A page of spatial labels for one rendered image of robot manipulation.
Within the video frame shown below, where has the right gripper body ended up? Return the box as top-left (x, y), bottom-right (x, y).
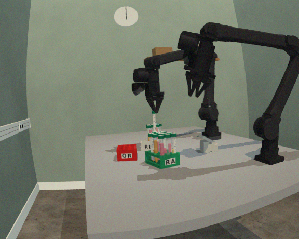
top-left (145, 81), bottom-right (164, 98)

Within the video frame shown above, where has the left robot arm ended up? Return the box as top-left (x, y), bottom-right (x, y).
top-left (177, 22), bottom-right (299, 165)

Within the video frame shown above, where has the test tube with green cap and pink liquid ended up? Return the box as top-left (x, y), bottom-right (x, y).
top-left (158, 135), bottom-right (165, 155)

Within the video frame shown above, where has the red block with round holes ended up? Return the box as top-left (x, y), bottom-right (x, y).
top-left (116, 144), bottom-right (137, 161)

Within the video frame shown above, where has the green tube rack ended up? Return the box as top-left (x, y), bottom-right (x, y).
top-left (145, 150), bottom-right (180, 169)

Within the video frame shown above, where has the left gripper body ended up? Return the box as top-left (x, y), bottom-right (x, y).
top-left (184, 54), bottom-right (216, 82)

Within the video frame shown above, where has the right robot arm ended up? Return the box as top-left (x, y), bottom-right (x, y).
top-left (132, 50), bottom-right (221, 137)

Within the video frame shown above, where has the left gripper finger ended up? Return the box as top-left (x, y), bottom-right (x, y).
top-left (195, 80), bottom-right (211, 98)
top-left (185, 73), bottom-right (200, 97)

